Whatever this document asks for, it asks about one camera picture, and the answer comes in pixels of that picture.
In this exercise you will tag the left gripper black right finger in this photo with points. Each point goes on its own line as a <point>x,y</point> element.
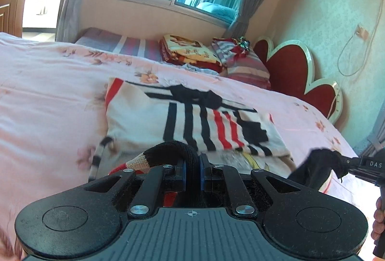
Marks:
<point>226,182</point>

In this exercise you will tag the shiny gift bow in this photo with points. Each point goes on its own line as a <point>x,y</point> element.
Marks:
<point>243,43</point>

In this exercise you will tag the pink floral bed sheet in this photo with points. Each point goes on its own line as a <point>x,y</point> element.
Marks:
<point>53,116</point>

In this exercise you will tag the striped mattress cover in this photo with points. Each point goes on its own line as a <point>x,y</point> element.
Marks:
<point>120,44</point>

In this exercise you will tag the red white heart headboard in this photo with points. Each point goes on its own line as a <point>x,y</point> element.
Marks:
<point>292,72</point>

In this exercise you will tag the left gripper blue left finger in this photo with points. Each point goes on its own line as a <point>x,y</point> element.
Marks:
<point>158,189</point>

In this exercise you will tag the striped knit sweater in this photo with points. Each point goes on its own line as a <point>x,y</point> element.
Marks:
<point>141,116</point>

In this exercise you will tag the striped pillow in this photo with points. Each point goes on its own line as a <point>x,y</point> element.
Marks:
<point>240,65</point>

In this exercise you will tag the yellow red folded blanket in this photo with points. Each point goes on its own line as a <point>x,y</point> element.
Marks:
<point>179,50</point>

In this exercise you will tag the person's right hand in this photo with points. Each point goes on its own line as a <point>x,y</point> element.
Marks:
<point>378,225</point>

